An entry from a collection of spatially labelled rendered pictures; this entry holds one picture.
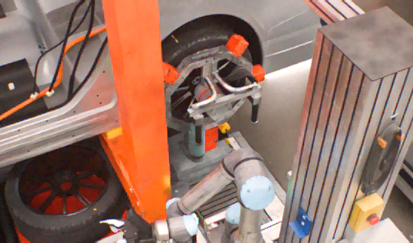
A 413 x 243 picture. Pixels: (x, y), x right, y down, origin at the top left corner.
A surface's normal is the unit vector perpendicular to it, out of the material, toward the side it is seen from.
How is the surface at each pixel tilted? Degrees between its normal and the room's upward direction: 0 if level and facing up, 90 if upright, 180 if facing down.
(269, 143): 0
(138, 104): 90
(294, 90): 0
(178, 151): 0
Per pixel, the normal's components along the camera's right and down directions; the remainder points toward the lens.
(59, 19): -0.16, -0.62
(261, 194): 0.21, 0.61
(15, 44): 0.35, 0.05
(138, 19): 0.46, 0.64
